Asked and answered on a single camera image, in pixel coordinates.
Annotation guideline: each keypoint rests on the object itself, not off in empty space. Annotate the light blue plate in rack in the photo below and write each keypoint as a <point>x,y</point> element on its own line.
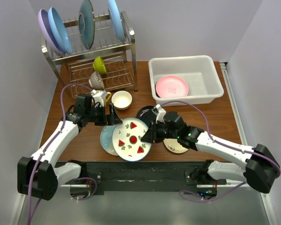
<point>116,20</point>

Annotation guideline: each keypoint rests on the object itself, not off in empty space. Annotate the patterned ceramic bowl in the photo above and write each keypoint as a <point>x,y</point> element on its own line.
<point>96,81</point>

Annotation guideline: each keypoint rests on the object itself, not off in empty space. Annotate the black glossy plate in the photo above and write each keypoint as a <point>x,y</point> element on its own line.
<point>146,115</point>

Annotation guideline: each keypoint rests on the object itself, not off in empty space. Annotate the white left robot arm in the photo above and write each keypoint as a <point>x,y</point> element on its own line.
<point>37,175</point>

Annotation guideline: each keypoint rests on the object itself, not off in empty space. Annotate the white bowl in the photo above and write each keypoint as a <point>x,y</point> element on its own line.
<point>121,100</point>

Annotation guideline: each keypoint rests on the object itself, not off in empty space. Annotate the cream plate with black patch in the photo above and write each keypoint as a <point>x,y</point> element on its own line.
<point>173,146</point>

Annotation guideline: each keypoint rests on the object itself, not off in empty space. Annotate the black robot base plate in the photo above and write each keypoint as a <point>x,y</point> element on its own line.
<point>147,176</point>

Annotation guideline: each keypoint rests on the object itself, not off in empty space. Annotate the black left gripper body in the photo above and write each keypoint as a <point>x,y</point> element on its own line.
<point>97,115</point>

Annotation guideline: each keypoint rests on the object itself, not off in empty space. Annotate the dark teal plate in rack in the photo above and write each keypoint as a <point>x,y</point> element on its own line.
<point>86,24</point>

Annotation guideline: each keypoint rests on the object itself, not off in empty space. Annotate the lilac plate in rack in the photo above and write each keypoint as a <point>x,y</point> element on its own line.
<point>46,30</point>

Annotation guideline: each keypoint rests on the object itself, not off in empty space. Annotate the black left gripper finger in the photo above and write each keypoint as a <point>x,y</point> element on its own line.
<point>112,109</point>
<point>114,120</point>

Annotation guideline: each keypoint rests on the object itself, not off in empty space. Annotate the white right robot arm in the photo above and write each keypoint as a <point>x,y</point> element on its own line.
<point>255,166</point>

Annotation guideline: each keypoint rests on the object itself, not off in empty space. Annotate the steel dish rack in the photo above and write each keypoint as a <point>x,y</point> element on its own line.
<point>76,67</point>

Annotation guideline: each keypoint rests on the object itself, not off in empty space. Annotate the watermelon pattern plate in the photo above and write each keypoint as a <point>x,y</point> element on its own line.
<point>126,140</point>

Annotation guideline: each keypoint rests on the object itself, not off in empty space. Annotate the yellow mug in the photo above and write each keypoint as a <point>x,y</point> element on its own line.
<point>107,98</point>

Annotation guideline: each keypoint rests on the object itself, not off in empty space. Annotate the pink plate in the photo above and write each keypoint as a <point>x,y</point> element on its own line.
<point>171,86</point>

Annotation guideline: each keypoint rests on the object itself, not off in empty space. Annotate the light blue bottom plate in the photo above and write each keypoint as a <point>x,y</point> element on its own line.
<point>106,140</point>

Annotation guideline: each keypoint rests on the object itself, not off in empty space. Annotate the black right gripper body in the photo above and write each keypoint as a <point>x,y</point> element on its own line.
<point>160,131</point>

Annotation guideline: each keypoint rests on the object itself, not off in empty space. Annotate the green bowl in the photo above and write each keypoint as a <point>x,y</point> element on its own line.
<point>99,66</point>

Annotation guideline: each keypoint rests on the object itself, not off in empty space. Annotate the white plastic bin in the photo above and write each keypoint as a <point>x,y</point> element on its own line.
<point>199,72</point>

